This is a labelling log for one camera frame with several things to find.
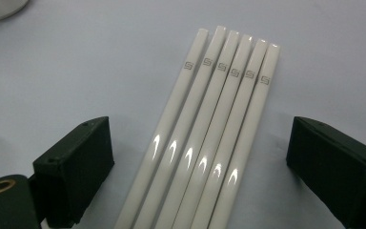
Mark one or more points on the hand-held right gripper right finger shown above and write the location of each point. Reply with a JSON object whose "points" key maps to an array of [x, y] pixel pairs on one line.
{"points": [[330, 168]]}

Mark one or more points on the row of white chopsticks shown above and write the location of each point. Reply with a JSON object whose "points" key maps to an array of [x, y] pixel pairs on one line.
{"points": [[203, 127]]}

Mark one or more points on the light blue table mat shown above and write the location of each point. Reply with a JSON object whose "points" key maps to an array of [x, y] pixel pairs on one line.
{"points": [[76, 63]]}

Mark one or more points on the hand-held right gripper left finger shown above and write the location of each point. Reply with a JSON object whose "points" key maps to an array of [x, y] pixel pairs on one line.
{"points": [[73, 171]]}

